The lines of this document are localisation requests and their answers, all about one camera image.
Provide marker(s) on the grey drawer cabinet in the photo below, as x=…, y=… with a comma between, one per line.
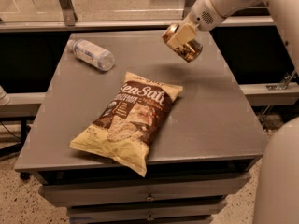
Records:
x=155, y=140

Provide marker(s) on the clear plastic water bottle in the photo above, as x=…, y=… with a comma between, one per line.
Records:
x=88, y=52

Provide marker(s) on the black cart frame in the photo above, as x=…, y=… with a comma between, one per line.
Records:
x=16, y=147

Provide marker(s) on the sea salt chips bag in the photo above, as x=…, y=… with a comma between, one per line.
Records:
x=125, y=129

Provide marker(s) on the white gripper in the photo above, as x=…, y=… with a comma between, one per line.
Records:
x=202, y=15

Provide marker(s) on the grey metal railing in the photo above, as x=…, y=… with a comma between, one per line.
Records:
x=55, y=15

